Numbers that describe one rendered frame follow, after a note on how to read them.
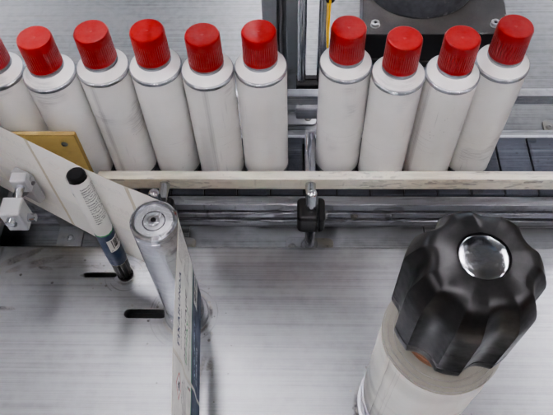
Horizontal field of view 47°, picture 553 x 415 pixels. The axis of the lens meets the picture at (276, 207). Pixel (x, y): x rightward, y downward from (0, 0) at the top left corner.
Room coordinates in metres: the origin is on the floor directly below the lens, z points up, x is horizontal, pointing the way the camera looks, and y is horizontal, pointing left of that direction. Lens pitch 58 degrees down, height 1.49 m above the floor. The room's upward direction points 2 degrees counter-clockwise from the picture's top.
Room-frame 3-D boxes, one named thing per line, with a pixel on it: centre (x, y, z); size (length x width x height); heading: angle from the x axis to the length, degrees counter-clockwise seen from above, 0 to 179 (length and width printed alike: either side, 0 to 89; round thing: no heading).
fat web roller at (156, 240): (0.26, 0.10, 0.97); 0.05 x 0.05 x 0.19
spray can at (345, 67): (0.45, -0.07, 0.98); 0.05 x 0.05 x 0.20
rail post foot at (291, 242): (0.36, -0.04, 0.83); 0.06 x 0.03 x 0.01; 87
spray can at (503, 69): (0.44, -0.23, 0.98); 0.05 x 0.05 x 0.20
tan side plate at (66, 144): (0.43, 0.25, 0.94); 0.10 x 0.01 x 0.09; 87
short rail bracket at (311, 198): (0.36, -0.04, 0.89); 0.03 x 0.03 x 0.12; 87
